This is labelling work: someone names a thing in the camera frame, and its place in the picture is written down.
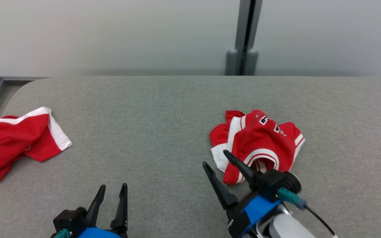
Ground grey vertical partition post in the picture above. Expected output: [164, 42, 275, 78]
[225, 0, 263, 76]

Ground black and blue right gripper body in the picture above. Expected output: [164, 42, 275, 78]
[226, 169, 302, 238]

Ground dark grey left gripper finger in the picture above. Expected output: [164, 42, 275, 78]
[110, 183, 128, 232]
[85, 184, 106, 228]

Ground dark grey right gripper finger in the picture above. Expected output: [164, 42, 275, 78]
[223, 149, 260, 191]
[202, 161, 239, 210]

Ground red white basketball shorts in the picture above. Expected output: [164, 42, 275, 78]
[0, 106, 73, 184]

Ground red white basketball jersey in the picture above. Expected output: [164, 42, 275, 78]
[209, 109, 306, 185]

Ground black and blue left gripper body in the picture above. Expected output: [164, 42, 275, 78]
[51, 207, 128, 238]

